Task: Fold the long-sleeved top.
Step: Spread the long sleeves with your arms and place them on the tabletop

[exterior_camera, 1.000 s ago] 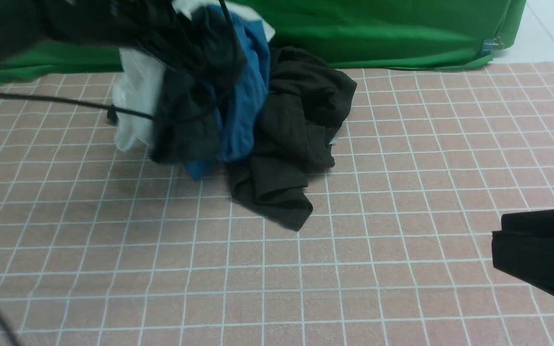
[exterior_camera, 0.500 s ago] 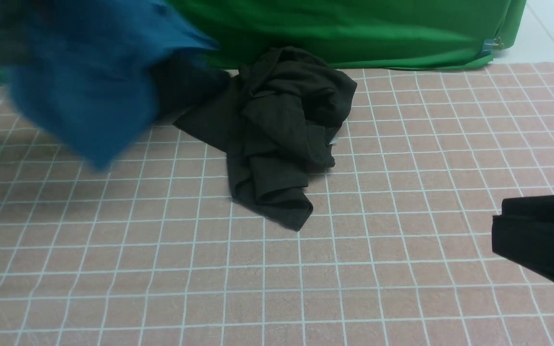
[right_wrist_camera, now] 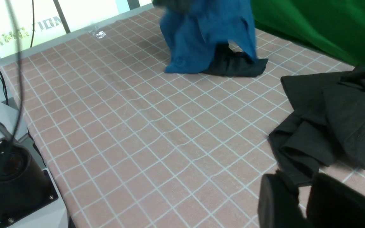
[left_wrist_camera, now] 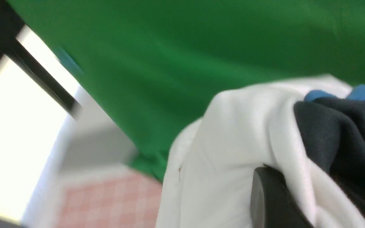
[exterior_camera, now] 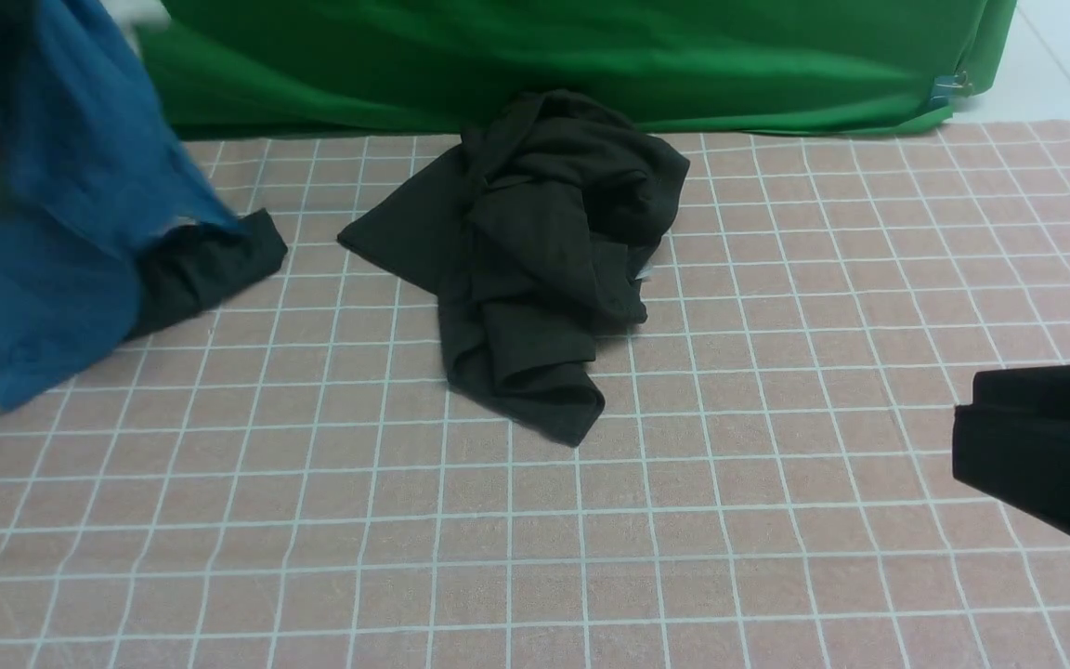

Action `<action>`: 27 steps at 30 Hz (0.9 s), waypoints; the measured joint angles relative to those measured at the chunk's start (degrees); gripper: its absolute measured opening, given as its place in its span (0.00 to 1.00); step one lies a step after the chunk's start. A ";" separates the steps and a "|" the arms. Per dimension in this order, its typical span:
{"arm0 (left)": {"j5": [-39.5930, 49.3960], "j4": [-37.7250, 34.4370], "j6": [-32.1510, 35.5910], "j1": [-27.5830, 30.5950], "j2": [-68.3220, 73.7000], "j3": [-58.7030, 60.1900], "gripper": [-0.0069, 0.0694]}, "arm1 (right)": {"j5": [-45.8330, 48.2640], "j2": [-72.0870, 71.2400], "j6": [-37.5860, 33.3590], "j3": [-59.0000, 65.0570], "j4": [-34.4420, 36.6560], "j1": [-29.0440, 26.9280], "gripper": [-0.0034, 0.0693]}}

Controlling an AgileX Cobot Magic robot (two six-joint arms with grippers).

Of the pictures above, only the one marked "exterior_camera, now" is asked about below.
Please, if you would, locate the blue binder clip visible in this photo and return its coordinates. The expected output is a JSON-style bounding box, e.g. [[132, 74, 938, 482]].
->
[[927, 71, 973, 110]]

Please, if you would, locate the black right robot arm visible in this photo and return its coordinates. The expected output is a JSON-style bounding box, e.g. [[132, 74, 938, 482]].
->
[[951, 364, 1070, 536]]

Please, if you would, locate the pink grid table mat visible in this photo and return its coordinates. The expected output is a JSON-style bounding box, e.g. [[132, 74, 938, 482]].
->
[[0, 120, 1070, 668]]

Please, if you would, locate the dark teal garment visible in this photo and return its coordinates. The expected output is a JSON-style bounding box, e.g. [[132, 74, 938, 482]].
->
[[126, 209, 288, 343]]

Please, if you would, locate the gray long-sleeve top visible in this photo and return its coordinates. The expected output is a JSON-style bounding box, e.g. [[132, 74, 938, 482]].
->
[[338, 89, 689, 446]]

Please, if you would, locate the green backdrop cloth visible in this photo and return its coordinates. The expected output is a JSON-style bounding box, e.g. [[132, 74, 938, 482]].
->
[[140, 1, 1017, 140]]

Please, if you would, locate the white garment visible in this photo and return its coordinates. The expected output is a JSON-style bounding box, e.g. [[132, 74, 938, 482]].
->
[[101, 0, 170, 55]]

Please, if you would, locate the blue garment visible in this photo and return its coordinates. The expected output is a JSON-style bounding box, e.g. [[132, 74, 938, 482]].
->
[[0, 1, 239, 412]]

